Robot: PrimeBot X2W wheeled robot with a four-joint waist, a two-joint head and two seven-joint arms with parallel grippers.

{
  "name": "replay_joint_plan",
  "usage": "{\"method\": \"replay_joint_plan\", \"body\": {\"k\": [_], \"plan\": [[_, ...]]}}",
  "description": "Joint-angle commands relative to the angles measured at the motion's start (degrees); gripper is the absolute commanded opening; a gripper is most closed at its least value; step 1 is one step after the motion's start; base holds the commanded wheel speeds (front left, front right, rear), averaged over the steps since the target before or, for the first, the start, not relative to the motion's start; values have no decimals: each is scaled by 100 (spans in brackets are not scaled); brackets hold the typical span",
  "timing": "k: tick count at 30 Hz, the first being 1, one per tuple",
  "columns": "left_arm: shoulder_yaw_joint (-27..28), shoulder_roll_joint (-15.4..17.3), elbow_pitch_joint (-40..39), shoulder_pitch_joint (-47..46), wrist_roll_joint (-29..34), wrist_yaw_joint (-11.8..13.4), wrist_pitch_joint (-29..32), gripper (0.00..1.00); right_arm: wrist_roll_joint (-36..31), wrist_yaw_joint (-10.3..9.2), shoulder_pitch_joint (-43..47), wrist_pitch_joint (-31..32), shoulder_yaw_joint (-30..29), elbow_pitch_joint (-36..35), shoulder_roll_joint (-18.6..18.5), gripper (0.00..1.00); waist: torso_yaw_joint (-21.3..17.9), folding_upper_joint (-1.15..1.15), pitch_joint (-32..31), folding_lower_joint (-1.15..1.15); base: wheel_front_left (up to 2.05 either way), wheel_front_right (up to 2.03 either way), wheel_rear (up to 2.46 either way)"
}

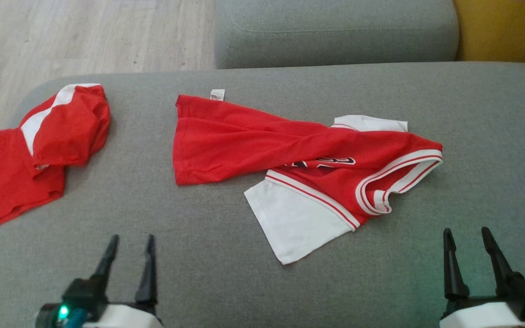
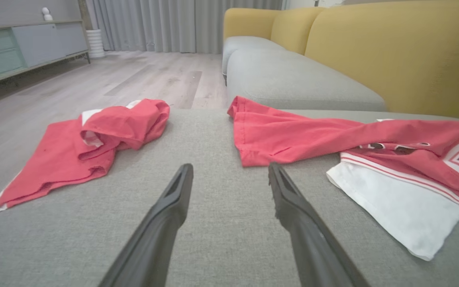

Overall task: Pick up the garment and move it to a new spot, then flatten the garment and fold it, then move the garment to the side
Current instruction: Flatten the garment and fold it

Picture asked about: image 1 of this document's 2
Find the grey fabric sofa seat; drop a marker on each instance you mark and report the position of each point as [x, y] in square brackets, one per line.
[226, 278]

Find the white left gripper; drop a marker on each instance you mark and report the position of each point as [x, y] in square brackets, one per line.
[126, 318]

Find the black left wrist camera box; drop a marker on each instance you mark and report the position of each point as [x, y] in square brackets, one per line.
[84, 294]

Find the red white basketball jersey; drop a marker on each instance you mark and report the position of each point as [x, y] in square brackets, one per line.
[244, 146]

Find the grey fabric sofa cushion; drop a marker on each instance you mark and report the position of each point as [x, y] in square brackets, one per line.
[335, 27]

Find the yellow cushion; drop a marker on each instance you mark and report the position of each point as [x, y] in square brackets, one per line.
[508, 32]

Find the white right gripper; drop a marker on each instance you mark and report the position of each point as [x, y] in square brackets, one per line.
[486, 316]

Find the red shorts with white stripe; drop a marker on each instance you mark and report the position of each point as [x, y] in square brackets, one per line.
[71, 132]

